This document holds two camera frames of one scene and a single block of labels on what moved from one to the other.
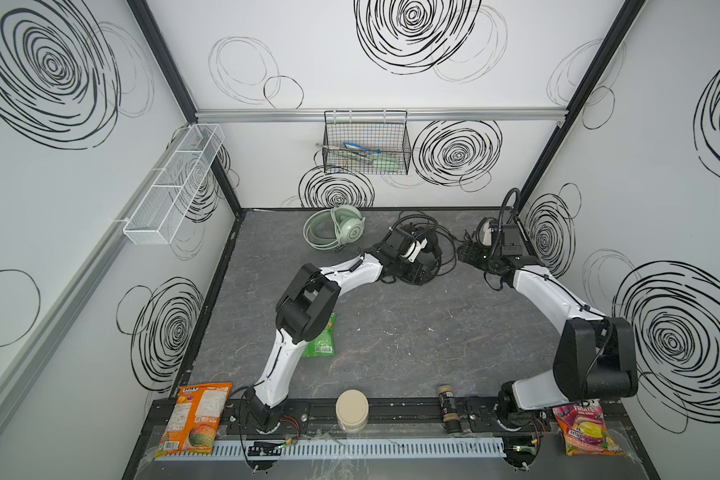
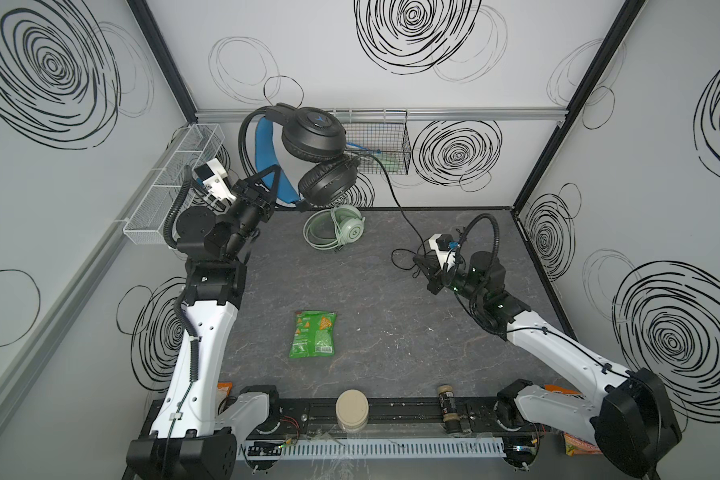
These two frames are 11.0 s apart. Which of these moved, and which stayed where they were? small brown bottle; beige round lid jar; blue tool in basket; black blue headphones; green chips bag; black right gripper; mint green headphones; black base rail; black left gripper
Moved: black blue headphones; black right gripper; black left gripper
Stayed: blue tool in basket; small brown bottle; mint green headphones; green chips bag; black base rail; beige round lid jar
